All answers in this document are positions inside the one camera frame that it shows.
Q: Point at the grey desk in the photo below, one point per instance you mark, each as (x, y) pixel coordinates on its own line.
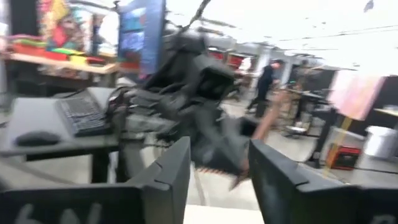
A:
(31, 115)

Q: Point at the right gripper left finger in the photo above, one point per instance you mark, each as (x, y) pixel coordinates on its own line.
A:
(168, 193)

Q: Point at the colourful poster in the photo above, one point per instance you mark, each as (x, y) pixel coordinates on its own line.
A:
(62, 25)

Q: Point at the person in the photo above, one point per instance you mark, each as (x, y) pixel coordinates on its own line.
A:
(265, 82)

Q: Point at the black computer mouse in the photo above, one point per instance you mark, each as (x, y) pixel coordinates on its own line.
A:
(37, 138)

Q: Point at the blue monitor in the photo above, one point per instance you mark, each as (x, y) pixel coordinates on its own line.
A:
(141, 37)

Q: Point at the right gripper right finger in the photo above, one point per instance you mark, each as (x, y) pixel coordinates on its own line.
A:
(273, 193)

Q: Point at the wooden shelf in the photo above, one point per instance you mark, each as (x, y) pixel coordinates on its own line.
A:
(62, 63)

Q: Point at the white bucket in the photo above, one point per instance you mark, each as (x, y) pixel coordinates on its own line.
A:
(381, 141)

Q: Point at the black keyboard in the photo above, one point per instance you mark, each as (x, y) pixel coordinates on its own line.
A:
(82, 116)

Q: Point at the pink cloth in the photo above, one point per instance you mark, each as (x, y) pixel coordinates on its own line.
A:
(354, 95)

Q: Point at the red black box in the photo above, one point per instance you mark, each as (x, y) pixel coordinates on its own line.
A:
(343, 158)

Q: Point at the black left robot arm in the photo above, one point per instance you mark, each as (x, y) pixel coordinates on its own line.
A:
(186, 87)

